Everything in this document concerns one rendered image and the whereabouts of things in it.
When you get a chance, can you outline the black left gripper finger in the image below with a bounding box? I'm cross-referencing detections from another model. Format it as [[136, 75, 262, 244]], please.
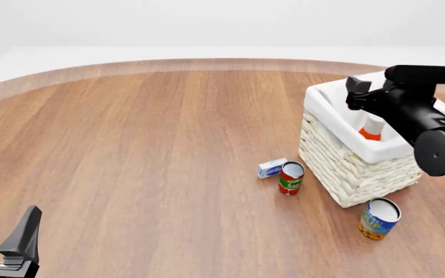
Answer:
[[0, 205, 42, 264]]

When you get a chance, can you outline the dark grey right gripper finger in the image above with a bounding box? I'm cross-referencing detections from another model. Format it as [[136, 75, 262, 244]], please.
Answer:
[[345, 75, 373, 95]]

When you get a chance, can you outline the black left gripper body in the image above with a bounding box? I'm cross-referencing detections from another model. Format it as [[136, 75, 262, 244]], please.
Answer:
[[0, 256, 40, 278]]

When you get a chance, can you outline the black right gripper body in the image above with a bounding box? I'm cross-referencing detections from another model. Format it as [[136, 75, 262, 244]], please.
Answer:
[[345, 85, 392, 112]]

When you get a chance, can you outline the red ketchup bottle white cap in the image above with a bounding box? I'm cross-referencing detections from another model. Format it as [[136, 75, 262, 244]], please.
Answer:
[[358, 116, 386, 142]]

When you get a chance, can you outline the white wicker basket with liner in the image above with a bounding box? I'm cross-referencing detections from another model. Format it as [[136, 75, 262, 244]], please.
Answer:
[[297, 69, 445, 209]]

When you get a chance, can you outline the red green tomato sauce can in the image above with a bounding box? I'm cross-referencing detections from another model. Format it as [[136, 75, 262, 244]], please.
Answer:
[[277, 160, 306, 197]]

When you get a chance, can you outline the small blue white box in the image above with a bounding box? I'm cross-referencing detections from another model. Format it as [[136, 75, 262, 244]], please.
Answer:
[[257, 157, 289, 181]]

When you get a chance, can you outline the blue yellow soup can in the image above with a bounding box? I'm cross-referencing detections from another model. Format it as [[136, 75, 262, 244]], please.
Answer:
[[358, 197, 403, 241]]

